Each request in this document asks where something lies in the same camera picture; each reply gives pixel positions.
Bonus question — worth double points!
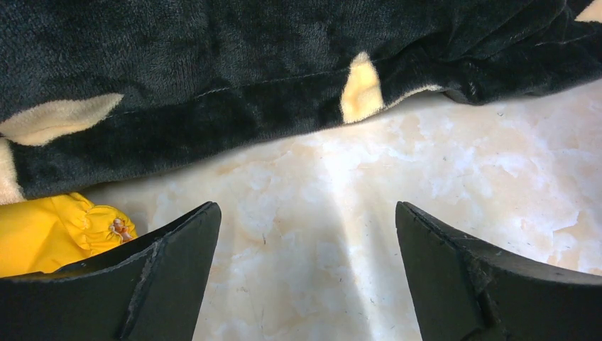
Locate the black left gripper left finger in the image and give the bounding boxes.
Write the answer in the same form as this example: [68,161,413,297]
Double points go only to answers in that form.
[1,202,221,340]

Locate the black floral pillow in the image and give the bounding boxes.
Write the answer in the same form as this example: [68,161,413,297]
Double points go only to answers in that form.
[1,0,601,204]

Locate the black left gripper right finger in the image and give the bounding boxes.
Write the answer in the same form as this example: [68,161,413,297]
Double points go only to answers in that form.
[395,202,601,341]

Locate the yellow cloth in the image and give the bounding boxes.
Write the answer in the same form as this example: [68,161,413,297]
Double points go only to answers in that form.
[1,193,138,277]

